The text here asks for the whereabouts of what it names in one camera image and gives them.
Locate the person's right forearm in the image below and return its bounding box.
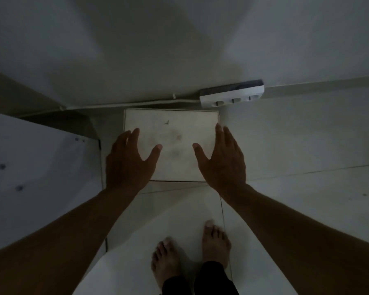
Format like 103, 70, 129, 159
220, 184, 369, 295

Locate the person's left foot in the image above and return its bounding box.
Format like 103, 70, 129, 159
151, 237, 182, 290

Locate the white square box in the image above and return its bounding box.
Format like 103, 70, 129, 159
124, 108, 220, 183

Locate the person's right hand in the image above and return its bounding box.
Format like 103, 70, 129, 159
193, 123, 248, 194

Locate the white cable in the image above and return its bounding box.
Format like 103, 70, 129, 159
18, 94, 201, 118

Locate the white power strip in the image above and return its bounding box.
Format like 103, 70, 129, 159
199, 80, 265, 108

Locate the person's left forearm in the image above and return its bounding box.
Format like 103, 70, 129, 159
0, 187, 139, 295

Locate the person's right foot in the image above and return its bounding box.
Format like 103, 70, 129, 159
202, 220, 232, 269

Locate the black right trouser leg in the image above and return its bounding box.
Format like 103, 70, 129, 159
193, 261, 240, 295

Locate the white cabinet panel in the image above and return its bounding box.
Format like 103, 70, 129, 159
0, 110, 107, 257

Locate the person's left hand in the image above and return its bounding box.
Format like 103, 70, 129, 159
106, 128, 163, 194

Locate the person's foot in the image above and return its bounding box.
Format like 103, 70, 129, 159
202, 220, 232, 269
151, 237, 182, 290

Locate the black left trouser leg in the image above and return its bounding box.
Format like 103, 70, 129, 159
162, 274, 194, 295

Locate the black trouser leg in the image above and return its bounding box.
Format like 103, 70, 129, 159
162, 274, 194, 295
193, 261, 240, 295

